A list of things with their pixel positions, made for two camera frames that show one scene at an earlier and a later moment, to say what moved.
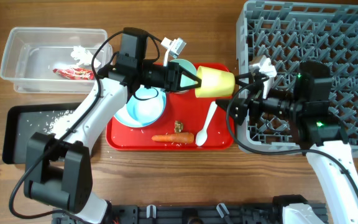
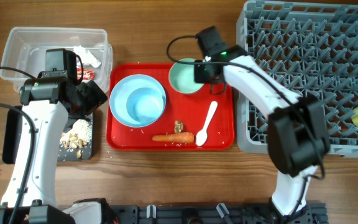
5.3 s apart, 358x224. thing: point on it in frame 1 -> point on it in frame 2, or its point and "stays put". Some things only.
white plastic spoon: (202, 135) stays put
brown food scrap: (178, 126) stays put
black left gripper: (174, 74) -> (96, 98)
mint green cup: (185, 79) stays put
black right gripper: (255, 101) -> (199, 74)
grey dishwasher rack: (341, 34) stays put
